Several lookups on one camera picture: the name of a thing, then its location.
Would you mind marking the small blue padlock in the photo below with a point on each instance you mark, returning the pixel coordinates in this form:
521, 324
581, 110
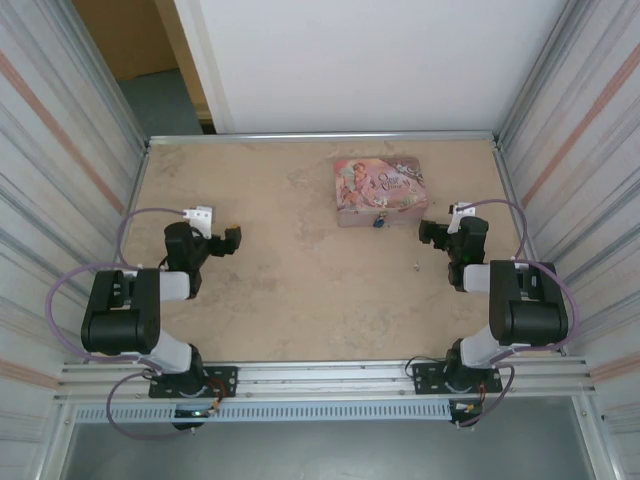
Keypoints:
381, 221

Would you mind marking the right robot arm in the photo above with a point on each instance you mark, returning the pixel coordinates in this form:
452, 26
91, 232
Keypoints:
530, 310

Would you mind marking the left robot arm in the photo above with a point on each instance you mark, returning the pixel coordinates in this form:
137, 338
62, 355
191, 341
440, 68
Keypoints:
120, 310

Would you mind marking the pink illustrated tin box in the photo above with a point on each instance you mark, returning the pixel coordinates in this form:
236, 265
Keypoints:
380, 190

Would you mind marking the brown wooden door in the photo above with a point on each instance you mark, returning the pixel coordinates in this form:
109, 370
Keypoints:
130, 35

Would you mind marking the grey metal shelf panel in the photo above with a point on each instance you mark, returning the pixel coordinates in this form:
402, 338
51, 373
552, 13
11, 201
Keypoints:
320, 452

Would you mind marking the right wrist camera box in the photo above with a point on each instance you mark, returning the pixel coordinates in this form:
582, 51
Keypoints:
457, 217

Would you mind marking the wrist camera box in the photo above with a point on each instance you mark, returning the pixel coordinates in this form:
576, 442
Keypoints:
457, 217
200, 216

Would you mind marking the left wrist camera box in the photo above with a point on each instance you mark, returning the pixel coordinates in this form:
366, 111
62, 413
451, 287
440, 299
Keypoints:
200, 216

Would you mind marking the aluminium table edge rail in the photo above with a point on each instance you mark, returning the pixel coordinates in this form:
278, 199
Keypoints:
320, 138

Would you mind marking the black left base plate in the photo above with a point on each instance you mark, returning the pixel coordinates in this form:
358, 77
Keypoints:
222, 382

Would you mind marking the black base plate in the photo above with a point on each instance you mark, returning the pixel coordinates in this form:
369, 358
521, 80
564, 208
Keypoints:
425, 377
222, 382

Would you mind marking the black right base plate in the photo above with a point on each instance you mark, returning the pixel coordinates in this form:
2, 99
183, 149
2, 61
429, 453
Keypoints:
425, 377

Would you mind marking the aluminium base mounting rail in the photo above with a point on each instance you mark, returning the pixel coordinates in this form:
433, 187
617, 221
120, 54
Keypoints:
320, 375

